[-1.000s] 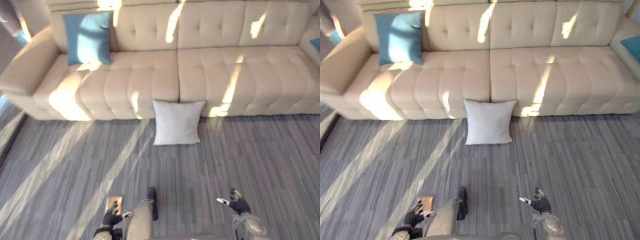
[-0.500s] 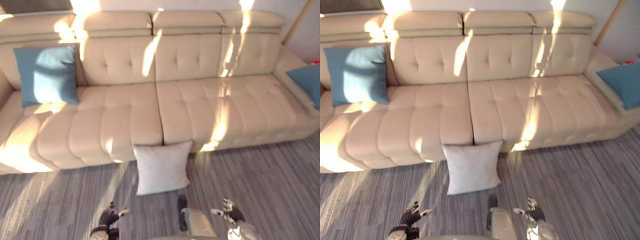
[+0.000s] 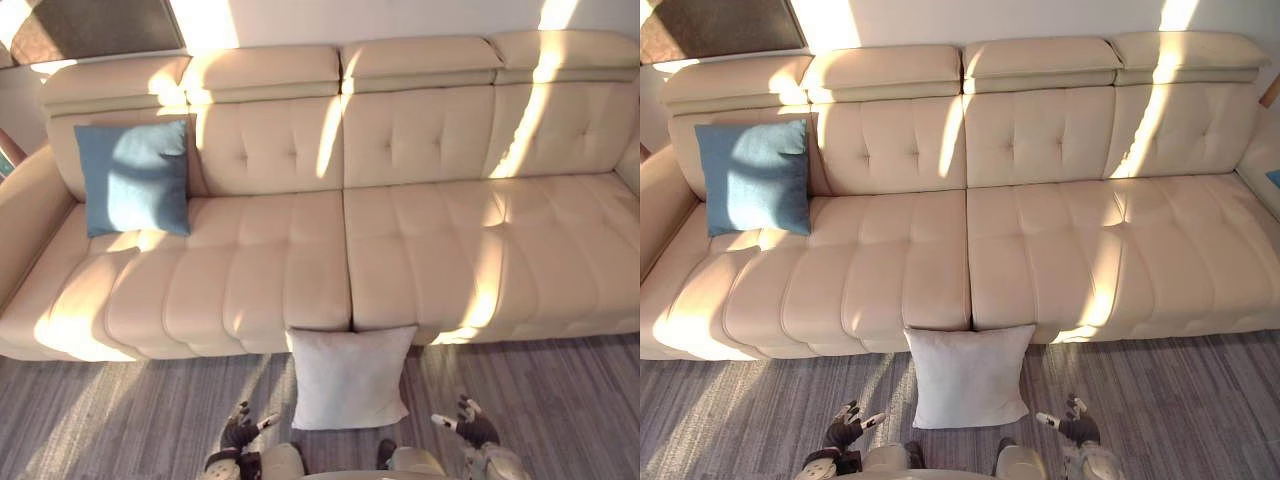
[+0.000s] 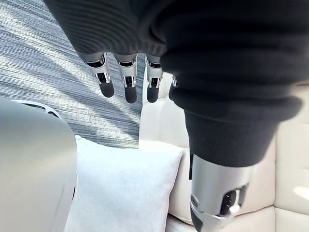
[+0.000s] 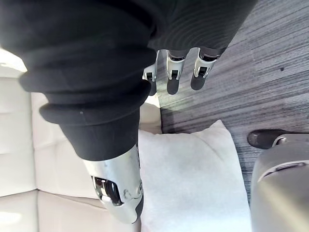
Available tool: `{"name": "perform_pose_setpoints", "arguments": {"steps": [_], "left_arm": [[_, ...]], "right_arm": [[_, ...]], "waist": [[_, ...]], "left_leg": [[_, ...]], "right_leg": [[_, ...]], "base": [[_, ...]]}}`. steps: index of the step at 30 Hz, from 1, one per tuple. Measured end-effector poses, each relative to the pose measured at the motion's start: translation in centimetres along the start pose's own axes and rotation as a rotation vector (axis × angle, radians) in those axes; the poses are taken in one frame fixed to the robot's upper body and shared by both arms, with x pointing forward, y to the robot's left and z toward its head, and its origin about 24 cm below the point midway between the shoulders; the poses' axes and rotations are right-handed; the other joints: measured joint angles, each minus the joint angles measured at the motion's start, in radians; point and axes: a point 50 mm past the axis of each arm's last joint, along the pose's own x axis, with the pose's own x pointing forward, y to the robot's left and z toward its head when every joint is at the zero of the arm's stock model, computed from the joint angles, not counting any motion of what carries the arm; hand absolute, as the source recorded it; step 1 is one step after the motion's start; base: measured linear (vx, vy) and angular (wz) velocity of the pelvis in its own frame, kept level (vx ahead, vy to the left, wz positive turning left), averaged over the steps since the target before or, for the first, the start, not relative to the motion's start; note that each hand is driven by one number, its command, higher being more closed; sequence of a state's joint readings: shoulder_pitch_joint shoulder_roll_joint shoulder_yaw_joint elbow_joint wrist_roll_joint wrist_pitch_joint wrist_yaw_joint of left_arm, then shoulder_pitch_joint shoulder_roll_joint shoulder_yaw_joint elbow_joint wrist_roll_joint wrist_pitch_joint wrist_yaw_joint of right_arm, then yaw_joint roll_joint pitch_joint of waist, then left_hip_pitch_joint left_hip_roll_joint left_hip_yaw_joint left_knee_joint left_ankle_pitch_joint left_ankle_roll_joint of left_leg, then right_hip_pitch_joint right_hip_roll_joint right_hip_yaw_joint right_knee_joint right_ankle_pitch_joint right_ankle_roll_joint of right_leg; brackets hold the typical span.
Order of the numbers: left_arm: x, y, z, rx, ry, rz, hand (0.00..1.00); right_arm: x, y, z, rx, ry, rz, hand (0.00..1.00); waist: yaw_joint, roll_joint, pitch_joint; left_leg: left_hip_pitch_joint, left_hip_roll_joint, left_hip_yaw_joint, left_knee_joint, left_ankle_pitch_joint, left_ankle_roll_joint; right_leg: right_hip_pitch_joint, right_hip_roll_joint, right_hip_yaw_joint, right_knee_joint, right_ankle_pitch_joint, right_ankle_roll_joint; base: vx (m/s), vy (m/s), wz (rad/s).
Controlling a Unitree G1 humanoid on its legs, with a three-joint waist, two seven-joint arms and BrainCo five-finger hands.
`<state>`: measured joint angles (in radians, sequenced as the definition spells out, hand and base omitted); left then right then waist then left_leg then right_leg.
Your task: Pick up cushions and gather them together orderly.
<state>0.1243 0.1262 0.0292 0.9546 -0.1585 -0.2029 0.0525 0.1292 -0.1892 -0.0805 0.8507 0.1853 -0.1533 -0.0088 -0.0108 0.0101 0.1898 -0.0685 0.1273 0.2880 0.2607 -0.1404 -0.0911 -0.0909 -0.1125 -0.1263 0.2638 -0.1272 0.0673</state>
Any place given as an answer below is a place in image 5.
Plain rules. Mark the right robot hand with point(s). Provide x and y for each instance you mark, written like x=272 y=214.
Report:
x=82 y=60

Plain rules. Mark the light grey cushion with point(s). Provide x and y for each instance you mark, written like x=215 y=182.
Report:
x=190 y=174

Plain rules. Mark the beige leather sofa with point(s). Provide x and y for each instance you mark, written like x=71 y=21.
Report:
x=43 y=174

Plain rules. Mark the dark right robot foot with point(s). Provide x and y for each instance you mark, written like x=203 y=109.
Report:
x=262 y=140

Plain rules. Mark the silver right robot leg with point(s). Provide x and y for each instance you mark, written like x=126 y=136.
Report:
x=282 y=188

